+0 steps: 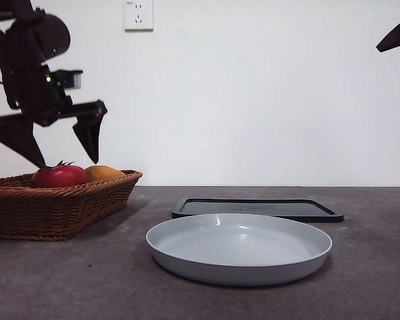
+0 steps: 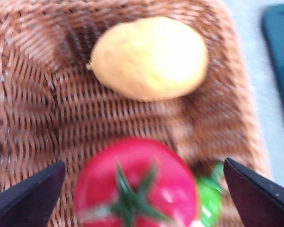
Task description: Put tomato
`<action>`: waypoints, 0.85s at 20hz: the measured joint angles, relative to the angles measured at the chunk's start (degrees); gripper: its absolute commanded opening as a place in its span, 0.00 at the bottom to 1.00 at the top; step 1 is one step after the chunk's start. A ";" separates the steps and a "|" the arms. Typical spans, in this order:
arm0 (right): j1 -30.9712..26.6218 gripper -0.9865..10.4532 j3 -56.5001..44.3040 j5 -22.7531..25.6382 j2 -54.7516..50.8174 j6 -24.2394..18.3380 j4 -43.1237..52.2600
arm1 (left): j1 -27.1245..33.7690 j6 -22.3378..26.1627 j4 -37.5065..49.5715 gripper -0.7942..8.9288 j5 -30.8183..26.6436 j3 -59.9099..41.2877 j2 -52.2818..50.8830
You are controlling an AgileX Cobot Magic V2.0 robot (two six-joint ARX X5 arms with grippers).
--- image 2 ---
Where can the yellow potato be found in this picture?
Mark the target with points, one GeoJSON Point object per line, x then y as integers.
{"type": "Point", "coordinates": [151, 59]}

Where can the green vegetable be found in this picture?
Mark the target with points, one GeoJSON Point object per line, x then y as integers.
{"type": "Point", "coordinates": [210, 201]}

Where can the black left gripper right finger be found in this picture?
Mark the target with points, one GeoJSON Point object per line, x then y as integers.
{"type": "Point", "coordinates": [260, 201]}

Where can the brown wicker basket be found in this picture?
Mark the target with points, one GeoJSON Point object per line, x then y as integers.
{"type": "Point", "coordinates": [49, 106]}

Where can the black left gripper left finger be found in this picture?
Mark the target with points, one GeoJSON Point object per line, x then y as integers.
{"type": "Point", "coordinates": [26, 201]}

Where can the red tomato with green stem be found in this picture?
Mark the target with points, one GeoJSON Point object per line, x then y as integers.
{"type": "Point", "coordinates": [144, 189]}

